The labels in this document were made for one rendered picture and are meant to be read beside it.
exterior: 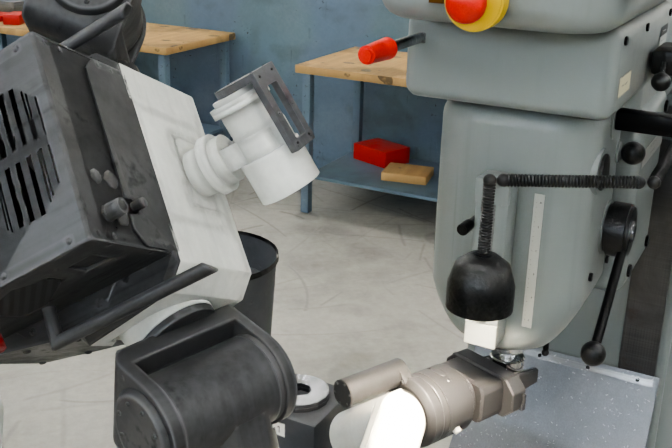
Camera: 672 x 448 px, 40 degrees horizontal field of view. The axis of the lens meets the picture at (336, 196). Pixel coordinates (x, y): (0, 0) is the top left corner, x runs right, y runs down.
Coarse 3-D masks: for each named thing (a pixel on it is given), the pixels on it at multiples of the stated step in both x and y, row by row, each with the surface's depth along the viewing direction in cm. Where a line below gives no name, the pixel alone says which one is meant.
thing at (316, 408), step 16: (304, 384) 142; (320, 384) 141; (304, 400) 137; (320, 400) 137; (336, 400) 140; (288, 416) 135; (304, 416) 135; (320, 416) 135; (288, 432) 135; (304, 432) 134; (320, 432) 135
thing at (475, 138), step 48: (480, 144) 109; (528, 144) 106; (576, 144) 105; (528, 192) 107; (576, 192) 107; (528, 240) 109; (576, 240) 109; (528, 288) 111; (576, 288) 111; (528, 336) 113
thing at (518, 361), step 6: (492, 354) 124; (498, 354) 125; (522, 354) 125; (492, 360) 124; (498, 360) 123; (504, 360) 123; (510, 360) 123; (516, 360) 123; (522, 360) 123; (504, 366) 123; (510, 366) 123; (516, 366) 123
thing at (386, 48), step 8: (384, 40) 96; (392, 40) 96; (400, 40) 99; (408, 40) 101; (416, 40) 102; (424, 40) 104; (360, 48) 93; (368, 48) 93; (376, 48) 93; (384, 48) 94; (392, 48) 96; (400, 48) 99; (360, 56) 93; (368, 56) 93; (376, 56) 93; (384, 56) 95; (392, 56) 96; (368, 64) 93
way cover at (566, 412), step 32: (480, 352) 167; (544, 384) 161; (576, 384) 159; (608, 384) 157; (640, 384) 155; (512, 416) 163; (544, 416) 160; (576, 416) 158; (608, 416) 156; (640, 416) 154
